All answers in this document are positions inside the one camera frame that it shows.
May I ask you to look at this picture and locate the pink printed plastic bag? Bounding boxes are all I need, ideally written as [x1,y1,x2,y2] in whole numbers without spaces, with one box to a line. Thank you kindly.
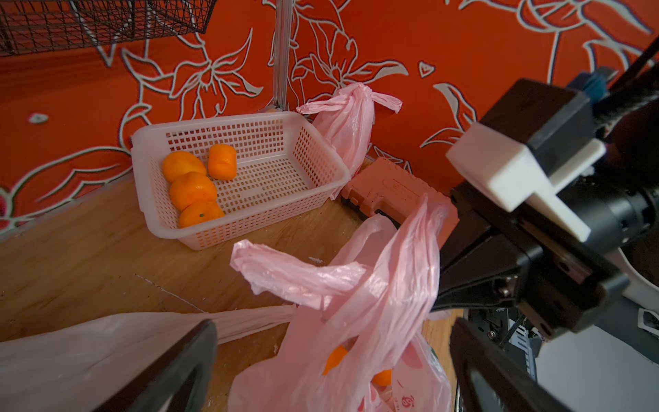
[296,82,403,176]

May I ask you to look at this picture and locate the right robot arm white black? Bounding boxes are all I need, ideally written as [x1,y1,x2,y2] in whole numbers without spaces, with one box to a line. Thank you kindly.
[432,42,658,338]

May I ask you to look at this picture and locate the orange fruit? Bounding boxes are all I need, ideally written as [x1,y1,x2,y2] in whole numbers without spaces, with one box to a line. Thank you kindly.
[161,151,207,183]
[372,369,392,388]
[178,201,225,228]
[169,172,217,211]
[208,144,238,181]
[323,345,348,376]

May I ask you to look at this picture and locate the black wire wall basket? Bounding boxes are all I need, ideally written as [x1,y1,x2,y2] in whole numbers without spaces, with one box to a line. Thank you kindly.
[1,0,216,58]

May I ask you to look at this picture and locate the red plastic tool case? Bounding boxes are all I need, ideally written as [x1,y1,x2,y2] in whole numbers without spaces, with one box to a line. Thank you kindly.
[340,158,459,245]

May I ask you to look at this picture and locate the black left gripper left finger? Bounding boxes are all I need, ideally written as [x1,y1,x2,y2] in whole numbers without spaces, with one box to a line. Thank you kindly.
[96,320,217,411]

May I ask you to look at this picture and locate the plain pink plastic bag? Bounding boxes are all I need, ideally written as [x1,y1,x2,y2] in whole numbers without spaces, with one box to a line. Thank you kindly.
[228,198,451,411]

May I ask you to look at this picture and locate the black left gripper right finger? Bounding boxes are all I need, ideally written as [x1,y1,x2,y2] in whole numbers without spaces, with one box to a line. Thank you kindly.
[450,319,569,411]

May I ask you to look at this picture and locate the white plastic bag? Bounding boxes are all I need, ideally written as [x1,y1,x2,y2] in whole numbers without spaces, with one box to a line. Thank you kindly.
[1,306,295,411]

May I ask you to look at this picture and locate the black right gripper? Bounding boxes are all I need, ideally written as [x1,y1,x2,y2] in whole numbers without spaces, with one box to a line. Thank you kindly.
[432,182,630,339]

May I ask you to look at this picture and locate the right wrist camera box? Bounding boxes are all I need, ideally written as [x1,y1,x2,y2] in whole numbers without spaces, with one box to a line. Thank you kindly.
[446,79,606,241]

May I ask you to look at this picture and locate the white perforated plastic basket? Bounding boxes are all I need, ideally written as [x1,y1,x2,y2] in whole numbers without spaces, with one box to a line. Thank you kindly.
[131,112,350,251]

